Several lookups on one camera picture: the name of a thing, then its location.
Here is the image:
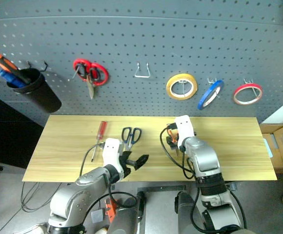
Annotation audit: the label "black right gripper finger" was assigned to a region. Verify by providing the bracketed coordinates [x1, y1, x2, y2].
[166, 136, 179, 150]

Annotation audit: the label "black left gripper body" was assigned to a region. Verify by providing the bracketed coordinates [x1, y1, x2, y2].
[118, 157, 136, 177]

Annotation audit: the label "orange handled pliers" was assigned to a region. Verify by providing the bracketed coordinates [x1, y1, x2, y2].
[167, 128, 182, 157]

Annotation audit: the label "yellow tape roll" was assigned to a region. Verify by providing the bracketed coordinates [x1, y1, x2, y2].
[166, 72, 199, 100]

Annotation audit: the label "blue tape roll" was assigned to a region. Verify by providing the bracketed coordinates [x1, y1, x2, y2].
[197, 79, 225, 110]

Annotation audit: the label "red tape roll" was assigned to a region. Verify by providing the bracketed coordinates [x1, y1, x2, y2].
[233, 83, 263, 106]

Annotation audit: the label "grey perforated pegboard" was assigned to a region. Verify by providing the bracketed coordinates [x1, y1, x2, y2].
[0, 0, 283, 124]

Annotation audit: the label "silver peg hook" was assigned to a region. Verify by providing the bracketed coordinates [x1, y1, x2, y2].
[67, 68, 80, 82]
[178, 79, 189, 98]
[243, 78, 258, 98]
[207, 77, 222, 98]

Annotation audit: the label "orange plastic part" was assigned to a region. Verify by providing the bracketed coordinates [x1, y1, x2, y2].
[104, 197, 119, 223]

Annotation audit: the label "dark grey rounded shape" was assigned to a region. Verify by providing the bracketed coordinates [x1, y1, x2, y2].
[106, 192, 143, 234]
[174, 191, 199, 234]

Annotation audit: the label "grey square block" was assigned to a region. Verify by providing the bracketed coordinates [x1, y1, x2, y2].
[91, 210, 103, 223]

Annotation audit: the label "black cup holder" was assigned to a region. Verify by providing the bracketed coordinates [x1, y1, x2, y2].
[6, 68, 62, 114]

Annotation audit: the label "black cabinet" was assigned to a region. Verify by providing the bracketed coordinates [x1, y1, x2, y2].
[0, 89, 45, 169]

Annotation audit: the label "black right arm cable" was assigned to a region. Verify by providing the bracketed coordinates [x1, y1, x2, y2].
[159, 124, 207, 232]

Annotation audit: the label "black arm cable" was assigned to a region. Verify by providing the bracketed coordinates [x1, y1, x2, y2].
[79, 143, 138, 209]
[159, 124, 207, 232]

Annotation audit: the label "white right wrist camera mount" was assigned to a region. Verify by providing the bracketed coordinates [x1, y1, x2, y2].
[174, 115, 196, 151]

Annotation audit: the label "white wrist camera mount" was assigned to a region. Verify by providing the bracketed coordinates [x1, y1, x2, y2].
[101, 137, 128, 177]
[174, 115, 196, 151]

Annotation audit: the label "black handled scissors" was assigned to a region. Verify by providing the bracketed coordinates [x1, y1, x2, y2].
[121, 126, 142, 151]

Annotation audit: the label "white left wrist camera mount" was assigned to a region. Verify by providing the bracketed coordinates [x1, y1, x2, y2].
[101, 137, 128, 177]

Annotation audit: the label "red handled screwdriver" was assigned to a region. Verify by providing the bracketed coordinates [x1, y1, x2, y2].
[90, 120, 108, 163]

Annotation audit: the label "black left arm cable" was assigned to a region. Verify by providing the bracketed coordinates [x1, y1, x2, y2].
[79, 143, 138, 209]

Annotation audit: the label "grey metal base plate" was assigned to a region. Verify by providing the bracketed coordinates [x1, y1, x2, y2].
[136, 185, 186, 234]

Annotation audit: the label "silver wire loop hook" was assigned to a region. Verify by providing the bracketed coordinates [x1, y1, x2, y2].
[134, 62, 151, 78]

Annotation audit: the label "red handled scissors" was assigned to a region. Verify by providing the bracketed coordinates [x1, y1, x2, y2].
[72, 58, 110, 100]

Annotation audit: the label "black floor cable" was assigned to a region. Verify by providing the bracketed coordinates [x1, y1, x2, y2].
[20, 181, 62, 213]

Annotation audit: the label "blue handled tool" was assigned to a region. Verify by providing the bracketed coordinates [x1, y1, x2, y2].
[0, 69, 26, 88]

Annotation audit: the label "orange black handled screwdriver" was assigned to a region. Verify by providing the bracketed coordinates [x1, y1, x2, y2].
[0, 53, 32, 85]

